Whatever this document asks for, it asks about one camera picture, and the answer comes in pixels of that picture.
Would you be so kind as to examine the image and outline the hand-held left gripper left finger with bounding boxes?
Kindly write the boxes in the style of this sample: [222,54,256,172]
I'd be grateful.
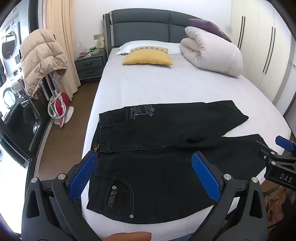
[21,152,102,241]

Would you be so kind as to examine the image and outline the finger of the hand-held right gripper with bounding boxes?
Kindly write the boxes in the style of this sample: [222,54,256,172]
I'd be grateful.
[276,136,296,152]
[255,140,278,160]

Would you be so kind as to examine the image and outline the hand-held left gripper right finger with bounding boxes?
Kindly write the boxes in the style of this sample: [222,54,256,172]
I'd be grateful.
[191,152,274,241]

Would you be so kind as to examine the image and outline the black denim pants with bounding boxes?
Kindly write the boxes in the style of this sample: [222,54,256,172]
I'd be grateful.
[87,100,273,225]

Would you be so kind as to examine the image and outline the person's left hand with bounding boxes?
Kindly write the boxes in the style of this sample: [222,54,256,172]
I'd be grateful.
[102,233,152,241]

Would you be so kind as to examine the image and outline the red and white iron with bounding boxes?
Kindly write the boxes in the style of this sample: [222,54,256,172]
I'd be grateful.
[48,89,75,128]

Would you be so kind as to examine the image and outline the black framed glass door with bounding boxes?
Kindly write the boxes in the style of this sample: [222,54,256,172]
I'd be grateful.
[0,0,58,167]

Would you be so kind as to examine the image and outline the cream wardrobe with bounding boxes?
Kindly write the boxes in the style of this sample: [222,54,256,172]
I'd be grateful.
[230,0,296,116]

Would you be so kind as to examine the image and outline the white sheeted bed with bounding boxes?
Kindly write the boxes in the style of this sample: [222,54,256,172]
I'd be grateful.
[81,40,292,241]

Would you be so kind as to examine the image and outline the white front-load washing machine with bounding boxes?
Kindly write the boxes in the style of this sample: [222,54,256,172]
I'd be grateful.
[0,81,26,112]

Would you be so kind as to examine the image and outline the grey nightstand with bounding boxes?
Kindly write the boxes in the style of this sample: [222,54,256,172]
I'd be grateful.
[74,50,107,81]

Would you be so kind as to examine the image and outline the rolled white duvet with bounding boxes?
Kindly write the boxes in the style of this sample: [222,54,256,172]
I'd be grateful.
[180,26,244,78]

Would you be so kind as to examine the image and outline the beige puffer jacket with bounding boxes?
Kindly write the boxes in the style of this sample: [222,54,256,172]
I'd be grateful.
[20,29,68,99]

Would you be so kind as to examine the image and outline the yellow pillow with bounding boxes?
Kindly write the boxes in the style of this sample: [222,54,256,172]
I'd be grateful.
[122,47,173,66]

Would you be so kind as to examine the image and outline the purple pillow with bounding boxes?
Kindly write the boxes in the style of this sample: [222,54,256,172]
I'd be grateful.
[188,19,232,43]

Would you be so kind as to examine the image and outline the white pillow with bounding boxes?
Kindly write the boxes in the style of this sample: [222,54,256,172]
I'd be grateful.
[116,40,183,56]

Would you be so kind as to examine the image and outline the silver front-load washing machine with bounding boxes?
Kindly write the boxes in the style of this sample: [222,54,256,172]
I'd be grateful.
[0,20,23,77]

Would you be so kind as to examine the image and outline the cream curtain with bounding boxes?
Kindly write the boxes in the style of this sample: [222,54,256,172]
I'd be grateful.
[46,0,81,95]

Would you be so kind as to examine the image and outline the grey padded headboard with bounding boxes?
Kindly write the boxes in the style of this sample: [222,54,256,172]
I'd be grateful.
[103,10,204,52]

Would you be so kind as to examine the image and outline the white wire basket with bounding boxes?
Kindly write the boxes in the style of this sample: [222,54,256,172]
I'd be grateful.
[76,42,100,57]

